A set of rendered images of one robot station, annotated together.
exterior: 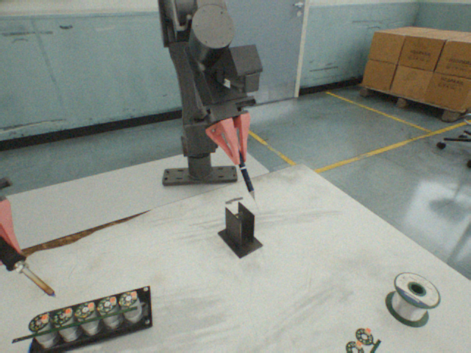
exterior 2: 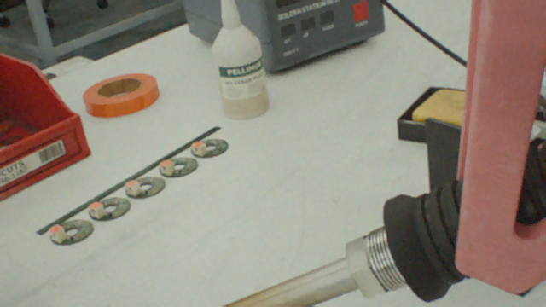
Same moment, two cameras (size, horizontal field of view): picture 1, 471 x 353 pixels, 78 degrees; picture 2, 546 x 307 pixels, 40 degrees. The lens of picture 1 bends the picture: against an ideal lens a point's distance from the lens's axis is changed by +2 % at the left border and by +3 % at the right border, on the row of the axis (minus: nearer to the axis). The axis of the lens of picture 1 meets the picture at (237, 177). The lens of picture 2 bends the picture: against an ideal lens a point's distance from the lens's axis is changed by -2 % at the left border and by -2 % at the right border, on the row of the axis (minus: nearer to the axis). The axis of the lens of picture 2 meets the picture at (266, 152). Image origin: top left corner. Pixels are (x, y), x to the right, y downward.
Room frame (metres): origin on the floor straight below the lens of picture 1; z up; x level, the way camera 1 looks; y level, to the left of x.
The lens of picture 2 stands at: (0.39, 0.25, 0.97)
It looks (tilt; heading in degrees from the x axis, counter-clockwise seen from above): 27 degrees down; 169
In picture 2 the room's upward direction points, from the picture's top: 9 degrees counter-clockwise
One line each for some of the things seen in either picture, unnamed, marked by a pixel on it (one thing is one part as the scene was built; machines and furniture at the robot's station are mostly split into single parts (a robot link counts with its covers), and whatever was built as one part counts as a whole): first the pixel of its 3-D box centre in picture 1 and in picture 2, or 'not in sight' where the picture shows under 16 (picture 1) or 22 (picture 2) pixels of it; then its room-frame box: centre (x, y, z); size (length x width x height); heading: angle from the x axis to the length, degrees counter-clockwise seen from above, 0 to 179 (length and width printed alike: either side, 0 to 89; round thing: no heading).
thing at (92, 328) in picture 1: (90, 320); not in sight; (0.23, 0.21, 0.79); 0.02 x 0.02 x 0.05
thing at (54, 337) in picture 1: (45, 332); not in sight; (0.21, 0.26, 0.79); 0.02 x 0.02 x 0.05
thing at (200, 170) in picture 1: (199, 164); not in sight; (0.65, 0.10, 0.79); 0.20 x 0.07 x 0.08; 95
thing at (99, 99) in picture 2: not in sight; (121, 94); (-0.18, 0.25, 0.76); 0.06 x 0.06 x 0.01
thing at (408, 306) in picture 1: (411, 298); not in sight; (0.27, -0.27, 0.78); 0.06 x 0.06 x 0.05
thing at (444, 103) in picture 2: not in sight; (469, 117); (0.00, 0.45, 0.76); 0.07 x 0.05 x 0.02; 42
